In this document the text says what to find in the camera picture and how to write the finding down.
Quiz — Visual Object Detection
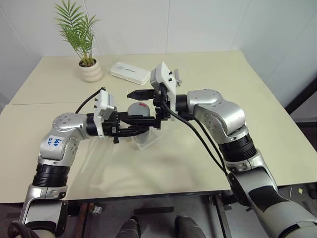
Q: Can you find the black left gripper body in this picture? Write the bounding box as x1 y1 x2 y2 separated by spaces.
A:
103 111 122 144

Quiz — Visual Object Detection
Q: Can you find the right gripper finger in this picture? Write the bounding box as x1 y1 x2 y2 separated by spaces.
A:
126 89 155 101
122 116 159 128

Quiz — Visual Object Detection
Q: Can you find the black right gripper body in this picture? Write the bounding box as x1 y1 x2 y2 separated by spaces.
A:
153 84 173 130

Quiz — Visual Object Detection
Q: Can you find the flat white box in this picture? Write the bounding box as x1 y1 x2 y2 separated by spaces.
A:
109 61 151 86

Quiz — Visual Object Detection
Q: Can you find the clear plastic container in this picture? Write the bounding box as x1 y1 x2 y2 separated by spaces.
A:
133 131 159 151

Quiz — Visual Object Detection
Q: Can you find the cream ribbed plant pot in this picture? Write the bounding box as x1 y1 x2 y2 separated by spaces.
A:
78 58 104 83

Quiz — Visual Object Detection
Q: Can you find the black metal crossbar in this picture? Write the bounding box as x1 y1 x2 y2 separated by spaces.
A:
133 206 174 215

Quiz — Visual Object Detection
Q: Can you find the green palm plant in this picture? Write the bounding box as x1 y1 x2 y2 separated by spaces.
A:
53 0 101 67

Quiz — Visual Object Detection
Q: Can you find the dark rounded shape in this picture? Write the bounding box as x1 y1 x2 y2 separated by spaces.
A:
118 215 142 238
174 215 207 238

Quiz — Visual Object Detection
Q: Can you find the rusty metal table bar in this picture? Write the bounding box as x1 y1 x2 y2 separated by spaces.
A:
78 202 96 238

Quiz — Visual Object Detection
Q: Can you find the black metal table leg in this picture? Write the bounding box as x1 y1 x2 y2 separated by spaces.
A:
209 193 232 238

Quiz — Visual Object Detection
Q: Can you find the black diagonal pole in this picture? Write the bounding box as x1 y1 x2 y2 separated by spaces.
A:
284 78 317 111

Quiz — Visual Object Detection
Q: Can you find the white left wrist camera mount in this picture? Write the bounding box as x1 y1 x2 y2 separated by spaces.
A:
93 89 117 138

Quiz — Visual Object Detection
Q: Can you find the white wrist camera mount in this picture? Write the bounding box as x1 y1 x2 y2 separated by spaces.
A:
93 89 117 138
150 61 177 122

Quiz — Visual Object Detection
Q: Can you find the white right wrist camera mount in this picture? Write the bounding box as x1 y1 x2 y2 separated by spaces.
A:
150 61 177 122

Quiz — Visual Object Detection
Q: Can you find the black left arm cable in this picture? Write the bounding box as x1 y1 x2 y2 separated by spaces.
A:
75 86 106 114

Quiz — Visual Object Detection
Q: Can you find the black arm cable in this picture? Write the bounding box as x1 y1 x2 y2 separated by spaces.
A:
190 116 230 174
162 98 232 179
75 86 106 114

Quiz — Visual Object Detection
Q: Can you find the small silver metal bracket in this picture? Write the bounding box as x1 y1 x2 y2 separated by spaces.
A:
174 69 183 87

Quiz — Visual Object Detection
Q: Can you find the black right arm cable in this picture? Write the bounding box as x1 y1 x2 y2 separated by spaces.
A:
190 116 230 174
162 98 232 179

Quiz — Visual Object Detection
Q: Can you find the dark looped cable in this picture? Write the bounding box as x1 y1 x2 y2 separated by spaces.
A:
8 220 34 238

